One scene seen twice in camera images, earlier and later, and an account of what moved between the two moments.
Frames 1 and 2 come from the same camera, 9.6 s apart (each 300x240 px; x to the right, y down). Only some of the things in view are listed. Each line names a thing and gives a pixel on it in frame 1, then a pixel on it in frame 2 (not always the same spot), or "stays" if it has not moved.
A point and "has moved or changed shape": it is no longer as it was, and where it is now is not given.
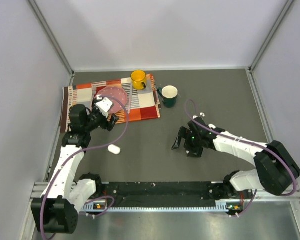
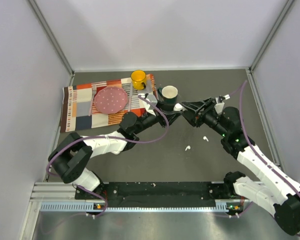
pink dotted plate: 117,92 stays
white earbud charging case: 114,149 has moved or changed shape
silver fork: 94,91 stays
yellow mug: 138,77 stays
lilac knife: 131,91 stays
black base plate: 168,194 stays
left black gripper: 105,125 -> 170,115
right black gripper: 194,152 -> 191,109
